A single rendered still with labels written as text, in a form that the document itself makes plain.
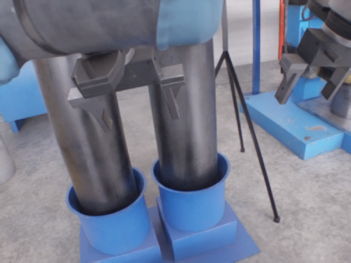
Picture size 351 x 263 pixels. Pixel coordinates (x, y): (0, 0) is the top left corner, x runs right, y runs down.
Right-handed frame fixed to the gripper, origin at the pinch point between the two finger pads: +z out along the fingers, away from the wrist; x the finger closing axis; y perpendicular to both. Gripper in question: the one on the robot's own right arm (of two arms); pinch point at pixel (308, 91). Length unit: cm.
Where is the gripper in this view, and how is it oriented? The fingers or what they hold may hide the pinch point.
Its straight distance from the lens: 58.6
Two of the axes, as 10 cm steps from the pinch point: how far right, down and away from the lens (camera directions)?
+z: -1.3, 6.4, 7.5
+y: 2.6, 7.6, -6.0
